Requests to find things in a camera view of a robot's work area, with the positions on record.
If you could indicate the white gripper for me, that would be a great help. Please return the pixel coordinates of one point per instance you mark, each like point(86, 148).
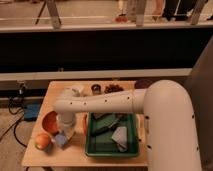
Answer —
point(68, 129)

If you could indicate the blue sponge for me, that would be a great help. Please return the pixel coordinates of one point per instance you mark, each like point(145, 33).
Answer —
point(61, 140)

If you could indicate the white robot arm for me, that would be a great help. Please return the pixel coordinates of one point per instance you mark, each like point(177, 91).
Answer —
point(171, 136)

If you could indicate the orange bowl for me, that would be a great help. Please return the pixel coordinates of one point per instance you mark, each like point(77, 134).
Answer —
point(49, 123)

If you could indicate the black tool in tray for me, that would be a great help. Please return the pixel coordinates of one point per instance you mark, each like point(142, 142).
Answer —
point(111, 126)

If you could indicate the dark brown block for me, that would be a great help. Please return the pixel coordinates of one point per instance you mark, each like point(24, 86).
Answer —
point(99, 115)

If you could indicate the orange round fruit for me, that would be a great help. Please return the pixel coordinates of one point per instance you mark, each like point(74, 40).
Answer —
point(42, 141)

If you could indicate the white plastic cup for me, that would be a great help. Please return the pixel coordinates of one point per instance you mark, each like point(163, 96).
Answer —
point(75, 91)

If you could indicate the green plastic tray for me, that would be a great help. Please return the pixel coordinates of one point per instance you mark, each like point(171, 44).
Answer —
point(103, 145)

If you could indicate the small dark jar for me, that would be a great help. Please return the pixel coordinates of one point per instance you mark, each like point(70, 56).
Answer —
point(96, 89)

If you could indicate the grey white cloth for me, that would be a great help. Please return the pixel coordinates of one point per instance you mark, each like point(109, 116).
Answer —
point(120, 138)

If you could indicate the dark grape bunch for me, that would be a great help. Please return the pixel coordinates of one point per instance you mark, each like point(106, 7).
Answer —
point(113, 88)

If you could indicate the dark maroon round object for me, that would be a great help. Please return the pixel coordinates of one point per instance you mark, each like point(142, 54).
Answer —
point(142, 84)

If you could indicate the grey chair back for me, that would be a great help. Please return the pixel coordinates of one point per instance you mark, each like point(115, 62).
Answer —
point(199, 84)

